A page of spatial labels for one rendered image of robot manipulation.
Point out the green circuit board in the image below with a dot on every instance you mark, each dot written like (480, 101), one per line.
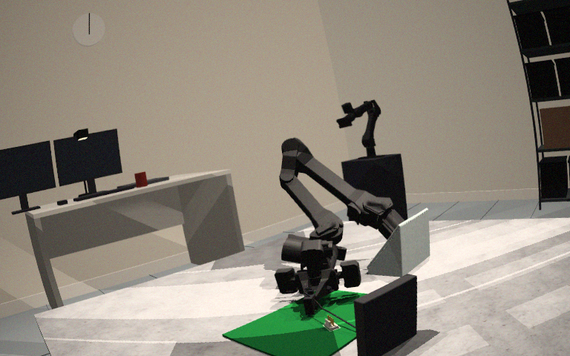
(290, 332)

